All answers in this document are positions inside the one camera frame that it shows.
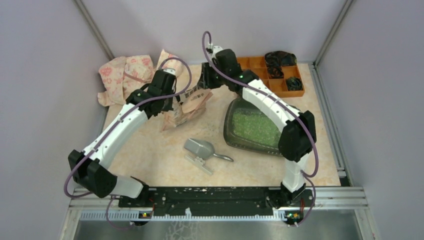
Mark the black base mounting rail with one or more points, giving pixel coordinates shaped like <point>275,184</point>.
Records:
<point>217,201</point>

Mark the silver metal scoop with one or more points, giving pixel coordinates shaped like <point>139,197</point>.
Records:
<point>203,149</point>

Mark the pink cat litter bag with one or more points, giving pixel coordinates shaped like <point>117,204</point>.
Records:
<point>189,105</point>

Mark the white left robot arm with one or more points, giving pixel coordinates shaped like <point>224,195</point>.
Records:
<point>89,167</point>

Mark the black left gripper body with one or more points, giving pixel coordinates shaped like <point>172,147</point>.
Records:
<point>167,104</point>

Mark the orange divided organizer tray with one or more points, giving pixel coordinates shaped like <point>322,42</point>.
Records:
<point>284,81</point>

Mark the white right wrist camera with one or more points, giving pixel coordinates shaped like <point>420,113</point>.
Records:
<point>212,50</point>

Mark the green cat litter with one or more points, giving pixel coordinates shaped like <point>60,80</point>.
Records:
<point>255,126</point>

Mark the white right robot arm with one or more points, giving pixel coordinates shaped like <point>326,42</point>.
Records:
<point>297,129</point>

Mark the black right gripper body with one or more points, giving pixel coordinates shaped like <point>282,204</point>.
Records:
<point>212,78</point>

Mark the dark grey litter box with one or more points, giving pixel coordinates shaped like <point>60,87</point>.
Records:
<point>233,141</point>

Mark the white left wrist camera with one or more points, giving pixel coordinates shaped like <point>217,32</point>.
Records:
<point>170,71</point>

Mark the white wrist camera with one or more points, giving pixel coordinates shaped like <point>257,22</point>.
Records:
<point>212,50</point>
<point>170,71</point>

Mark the floral pink cloth bag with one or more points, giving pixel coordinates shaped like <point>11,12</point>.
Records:
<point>124,74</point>

